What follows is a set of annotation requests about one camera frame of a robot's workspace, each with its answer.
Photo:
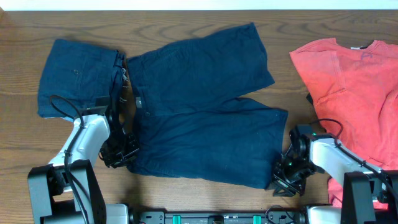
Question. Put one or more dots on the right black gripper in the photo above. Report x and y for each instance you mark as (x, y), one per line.
(279, 180)

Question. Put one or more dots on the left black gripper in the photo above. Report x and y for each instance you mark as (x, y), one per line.
(121, 154)

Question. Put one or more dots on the navy blue shorts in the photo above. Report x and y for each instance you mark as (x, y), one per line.
(193, 117)
(81, 73)

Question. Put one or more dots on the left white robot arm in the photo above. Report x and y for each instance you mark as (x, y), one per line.
(66, 190)

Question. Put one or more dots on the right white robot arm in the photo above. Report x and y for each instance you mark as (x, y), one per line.
(369, 192)

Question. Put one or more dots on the folded navy blue shorts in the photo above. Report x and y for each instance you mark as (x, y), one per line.
(81, 73)

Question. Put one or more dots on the red t-shirt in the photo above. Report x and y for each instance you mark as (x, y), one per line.
(354, 93)

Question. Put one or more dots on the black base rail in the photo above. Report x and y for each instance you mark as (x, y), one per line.
(272, 216)

